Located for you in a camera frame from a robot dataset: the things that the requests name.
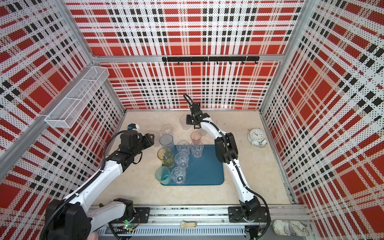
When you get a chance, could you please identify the black hook rail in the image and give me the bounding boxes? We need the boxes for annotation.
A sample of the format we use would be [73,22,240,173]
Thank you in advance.
[162,56,260,64]

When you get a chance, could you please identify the blue textured plastic cup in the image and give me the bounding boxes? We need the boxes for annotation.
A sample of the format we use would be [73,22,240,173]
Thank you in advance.
[159,134,175,152]

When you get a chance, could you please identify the white wire mesh basket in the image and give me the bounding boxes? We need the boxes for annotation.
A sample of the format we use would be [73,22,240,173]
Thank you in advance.
[45,66,109,129]

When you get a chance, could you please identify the green textured plastic cup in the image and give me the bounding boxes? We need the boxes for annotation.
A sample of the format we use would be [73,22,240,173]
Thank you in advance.
[155,166,172,185]

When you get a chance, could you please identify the beige small object on rail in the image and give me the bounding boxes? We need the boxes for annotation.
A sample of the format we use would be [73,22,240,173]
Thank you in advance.
[180,221,197,230]

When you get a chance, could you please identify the pink plastic cup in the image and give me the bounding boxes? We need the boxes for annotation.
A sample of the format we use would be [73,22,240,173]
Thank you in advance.
[190,131,202,143]

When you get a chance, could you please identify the clear faceted cup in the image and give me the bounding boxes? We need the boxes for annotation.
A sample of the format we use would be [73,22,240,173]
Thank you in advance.
[176,141,190,155]
[175,152,189,169]

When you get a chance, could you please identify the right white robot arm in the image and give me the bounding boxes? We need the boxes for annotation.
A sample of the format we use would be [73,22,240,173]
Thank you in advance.
[186,102,271,224]

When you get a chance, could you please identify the teal plastic tray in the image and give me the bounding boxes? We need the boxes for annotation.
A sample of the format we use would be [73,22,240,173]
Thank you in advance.
[164,145,224,186]

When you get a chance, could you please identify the crumpled white cloth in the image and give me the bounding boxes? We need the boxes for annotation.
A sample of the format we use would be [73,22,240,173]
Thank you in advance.
[272,220,310,237]

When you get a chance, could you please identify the white alarm clock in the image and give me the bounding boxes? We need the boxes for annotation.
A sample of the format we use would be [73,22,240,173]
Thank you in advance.
[247,128,268,148]

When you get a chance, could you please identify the clear cup row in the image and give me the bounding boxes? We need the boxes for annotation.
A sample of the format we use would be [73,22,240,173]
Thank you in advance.
[171,167,187,185]

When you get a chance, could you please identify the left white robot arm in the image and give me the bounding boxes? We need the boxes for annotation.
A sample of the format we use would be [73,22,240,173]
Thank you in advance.
[40,124,155,240]

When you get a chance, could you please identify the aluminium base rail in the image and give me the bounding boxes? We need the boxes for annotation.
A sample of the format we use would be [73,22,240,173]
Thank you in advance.
[98,205,316,240]

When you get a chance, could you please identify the yellow plastic cup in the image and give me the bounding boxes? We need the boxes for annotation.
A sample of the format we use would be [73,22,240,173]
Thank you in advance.
[157,147,175,169]

